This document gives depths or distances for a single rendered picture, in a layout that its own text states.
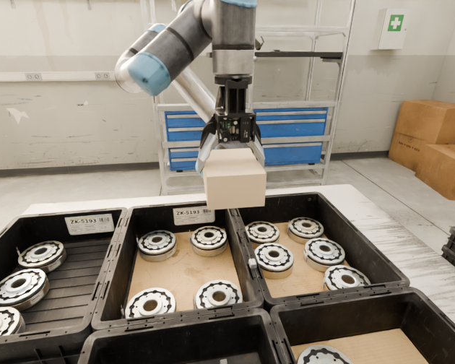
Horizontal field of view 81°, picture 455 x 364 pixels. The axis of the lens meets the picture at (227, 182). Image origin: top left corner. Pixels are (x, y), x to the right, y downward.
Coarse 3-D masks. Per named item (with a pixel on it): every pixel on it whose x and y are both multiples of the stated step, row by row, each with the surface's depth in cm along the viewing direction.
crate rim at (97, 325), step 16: (144, 208) 78; (128, 224) 70; (240, 240) 64; (112, 272) 55; (256, 288) 51; (240, 304) 48; (256, 304) 48; (96, 320) 45; (128, 320) 45; (144, 320) 45; (160, 320) 45
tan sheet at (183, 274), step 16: (176, 240) 80; (176, 256) 74; (192, 256) 74; (224, 256) 74; (144, 272) 68; (160, 272) 68; (176, 272) 68; (192, 272) 68; (208, 272) 68; (224, 272) 68; (144, 288) 64; (176, 288) 64; (192, 288) 64; (176, 304) 60; (192, 304) 60
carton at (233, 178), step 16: (208, 160) 60; (224, 160) 60; (240, 160) 60; (256, 160) 60; (208, 176) 52; (224, 176) 52; (240, 176) 53; (256, 176) 53; (208, 192) 53; (224, 192) 54; (240, 192) 54; (256, 192) 55; (208, 208) 55; (224, 208) 56
